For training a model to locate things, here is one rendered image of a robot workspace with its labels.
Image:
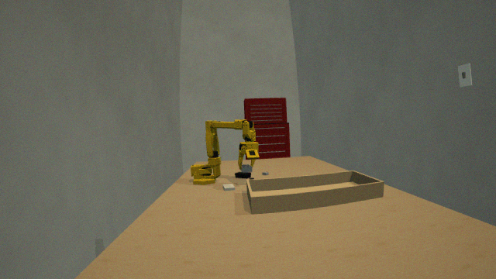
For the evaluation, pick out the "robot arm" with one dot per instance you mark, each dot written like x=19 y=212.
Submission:
x=212 y=145

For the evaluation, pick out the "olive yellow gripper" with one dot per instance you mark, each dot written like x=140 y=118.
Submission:
x=250 y=149

